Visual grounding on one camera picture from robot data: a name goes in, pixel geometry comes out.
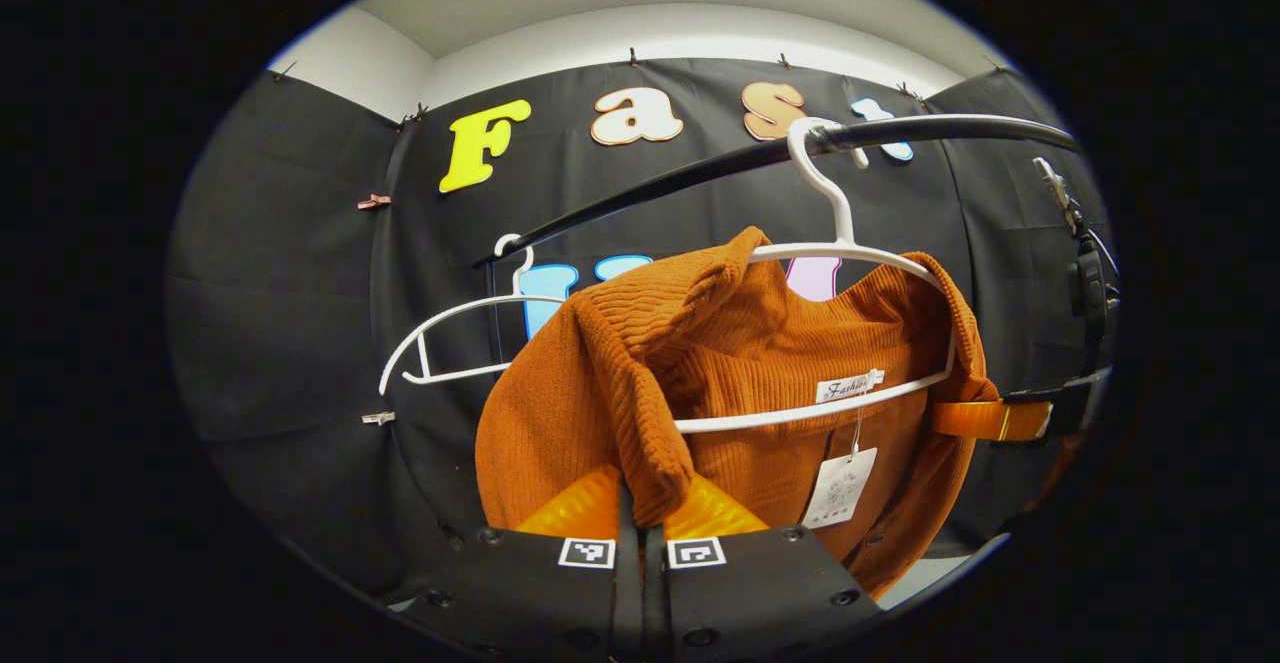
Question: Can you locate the black backdrop cloth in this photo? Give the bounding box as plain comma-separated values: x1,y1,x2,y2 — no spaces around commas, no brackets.
165,58,1116,604

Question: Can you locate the black clothes rack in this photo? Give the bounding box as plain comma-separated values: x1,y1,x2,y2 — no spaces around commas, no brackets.
475,113,1081,269

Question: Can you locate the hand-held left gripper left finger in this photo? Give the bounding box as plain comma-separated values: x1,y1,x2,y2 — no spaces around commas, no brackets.
400,463,641,663

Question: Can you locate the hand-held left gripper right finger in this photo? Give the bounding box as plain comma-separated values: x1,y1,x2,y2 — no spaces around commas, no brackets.
640,473,883,663

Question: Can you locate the white clothes hanger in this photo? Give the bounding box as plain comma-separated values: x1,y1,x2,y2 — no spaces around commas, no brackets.
675,118,956,434
378,233,566,396

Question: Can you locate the white paper hang tag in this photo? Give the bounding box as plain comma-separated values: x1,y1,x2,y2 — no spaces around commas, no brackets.
803,448,878,529

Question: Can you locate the orange corduroy jacket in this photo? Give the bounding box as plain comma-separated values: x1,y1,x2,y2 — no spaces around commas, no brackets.
475,226,1001,599

